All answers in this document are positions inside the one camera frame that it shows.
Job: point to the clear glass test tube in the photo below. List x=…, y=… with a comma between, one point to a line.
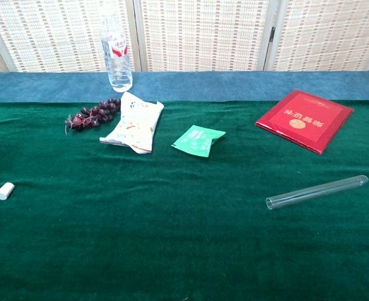
x=315, y=192

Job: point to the white rubber stopper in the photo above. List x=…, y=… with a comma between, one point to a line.
x=5, y=190

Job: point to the green small packet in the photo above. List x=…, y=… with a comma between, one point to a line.
x=196, y=141

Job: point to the white snack bag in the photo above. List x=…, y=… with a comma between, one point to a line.
x=134, y=125

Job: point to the blue table cloth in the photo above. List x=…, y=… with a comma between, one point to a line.
x=218, y=84

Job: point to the dark green velvet cloth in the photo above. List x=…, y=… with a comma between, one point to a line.
x=140, y=235

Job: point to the bunch of purple grapes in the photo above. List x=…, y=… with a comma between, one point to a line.
x=93, y=117

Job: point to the clear plastic water bottle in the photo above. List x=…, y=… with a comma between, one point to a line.
x=118, y=69

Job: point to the red certificate book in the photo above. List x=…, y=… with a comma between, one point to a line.
x=303, y=120

